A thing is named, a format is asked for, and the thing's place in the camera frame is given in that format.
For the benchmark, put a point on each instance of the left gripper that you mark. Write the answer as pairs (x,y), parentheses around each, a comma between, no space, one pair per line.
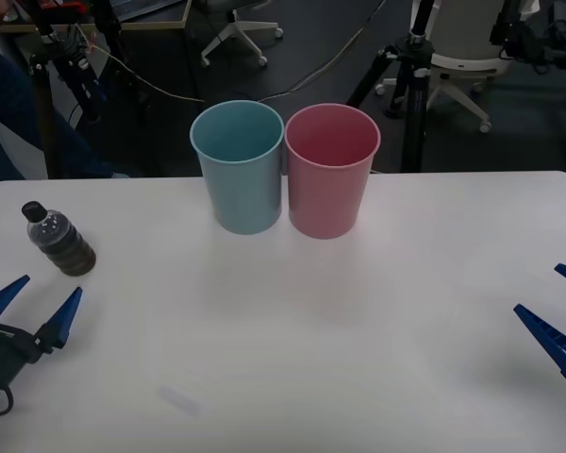
(2,351)

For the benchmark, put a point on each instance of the plastic bottle with dark drink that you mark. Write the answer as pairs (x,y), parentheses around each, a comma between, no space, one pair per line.
(63,243)

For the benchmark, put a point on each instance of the person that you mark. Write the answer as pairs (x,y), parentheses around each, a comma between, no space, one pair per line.
(9,122)

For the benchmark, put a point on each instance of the black tripod with silver knobs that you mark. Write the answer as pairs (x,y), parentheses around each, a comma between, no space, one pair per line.
(412,108)

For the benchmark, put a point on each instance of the white office chair with seat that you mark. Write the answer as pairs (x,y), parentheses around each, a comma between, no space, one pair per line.
(467,61)

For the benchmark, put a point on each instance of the pale blue plastic bin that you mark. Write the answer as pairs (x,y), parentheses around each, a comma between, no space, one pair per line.
(245,193)

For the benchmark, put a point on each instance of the pink plastic bin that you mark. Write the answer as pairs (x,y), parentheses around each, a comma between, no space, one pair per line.
(325,198)

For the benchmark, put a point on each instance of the wood-edged black desk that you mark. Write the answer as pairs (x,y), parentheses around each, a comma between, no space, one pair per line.
(170,22)

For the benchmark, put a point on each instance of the white office chair star base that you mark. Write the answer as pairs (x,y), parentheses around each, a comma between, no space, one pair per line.
(238,33)

